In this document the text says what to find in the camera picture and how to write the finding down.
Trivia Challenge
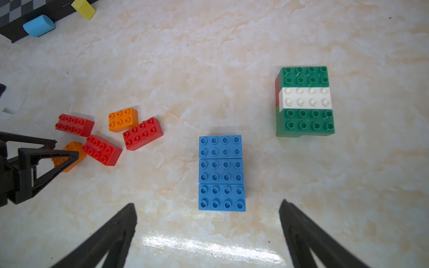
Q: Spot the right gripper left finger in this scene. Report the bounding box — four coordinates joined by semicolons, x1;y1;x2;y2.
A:
53;203;137;268

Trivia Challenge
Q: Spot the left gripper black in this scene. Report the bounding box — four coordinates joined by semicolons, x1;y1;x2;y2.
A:
1;132;79;207

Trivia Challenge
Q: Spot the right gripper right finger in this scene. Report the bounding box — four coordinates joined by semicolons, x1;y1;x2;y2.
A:
279;200;367;268

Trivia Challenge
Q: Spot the small orange lego brick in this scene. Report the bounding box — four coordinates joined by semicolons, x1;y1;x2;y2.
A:
108;108;139;133

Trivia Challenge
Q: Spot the long blue lego brick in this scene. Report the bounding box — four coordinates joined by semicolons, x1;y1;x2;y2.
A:
199;135;243;159

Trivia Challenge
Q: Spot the white lego brick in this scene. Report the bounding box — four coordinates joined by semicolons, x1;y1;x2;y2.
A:
279;87;332;111

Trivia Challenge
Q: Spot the small red lego brick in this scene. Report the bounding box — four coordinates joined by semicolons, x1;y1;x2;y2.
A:
275;76;279;107

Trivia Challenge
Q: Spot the small green lego brick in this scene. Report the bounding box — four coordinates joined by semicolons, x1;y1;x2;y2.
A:
275;106;282;137

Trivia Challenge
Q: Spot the light blue cylinder block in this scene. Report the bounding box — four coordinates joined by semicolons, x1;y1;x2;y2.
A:
23;15;56;38

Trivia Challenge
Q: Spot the black grey chessboard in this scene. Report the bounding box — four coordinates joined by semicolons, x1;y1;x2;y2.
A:
1;0;75;43

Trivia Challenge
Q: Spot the yellow cube block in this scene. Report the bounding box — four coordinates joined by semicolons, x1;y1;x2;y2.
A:
71;0;96;20

